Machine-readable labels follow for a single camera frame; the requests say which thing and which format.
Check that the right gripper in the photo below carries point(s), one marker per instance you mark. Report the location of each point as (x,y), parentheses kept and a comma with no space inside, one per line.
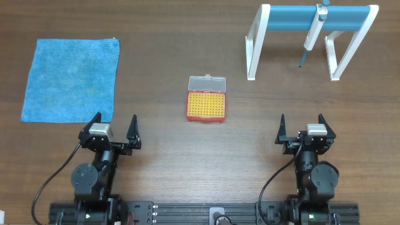
(307,143)

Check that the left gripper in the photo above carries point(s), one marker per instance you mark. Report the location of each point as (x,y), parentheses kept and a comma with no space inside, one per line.
(101,142)

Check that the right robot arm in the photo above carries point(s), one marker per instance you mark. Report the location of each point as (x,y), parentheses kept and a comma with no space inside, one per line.
(314,184)

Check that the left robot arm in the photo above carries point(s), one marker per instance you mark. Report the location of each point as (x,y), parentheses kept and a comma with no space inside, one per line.
(93,178)

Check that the blue cloth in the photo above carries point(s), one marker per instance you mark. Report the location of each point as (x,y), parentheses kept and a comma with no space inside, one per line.
(72,80)

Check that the red and yellow tip box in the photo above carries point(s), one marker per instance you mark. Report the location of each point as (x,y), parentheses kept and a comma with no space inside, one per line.
(206,101)

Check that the white pipette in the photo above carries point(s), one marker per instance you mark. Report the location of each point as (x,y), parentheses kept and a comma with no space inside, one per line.
(314,31)

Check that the white and blue stand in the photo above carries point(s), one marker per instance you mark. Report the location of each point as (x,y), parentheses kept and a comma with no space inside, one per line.
(312,18)

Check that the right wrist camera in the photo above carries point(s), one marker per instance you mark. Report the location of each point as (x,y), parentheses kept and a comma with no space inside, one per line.
(317,129)

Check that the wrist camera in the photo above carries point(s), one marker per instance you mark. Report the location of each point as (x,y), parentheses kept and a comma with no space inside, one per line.
(100,129)
(317,129)

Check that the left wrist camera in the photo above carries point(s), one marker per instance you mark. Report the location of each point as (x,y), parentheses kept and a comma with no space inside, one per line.
(100,129)

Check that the mounting rail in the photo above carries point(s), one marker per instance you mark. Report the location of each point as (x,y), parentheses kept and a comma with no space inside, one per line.
(200,214)

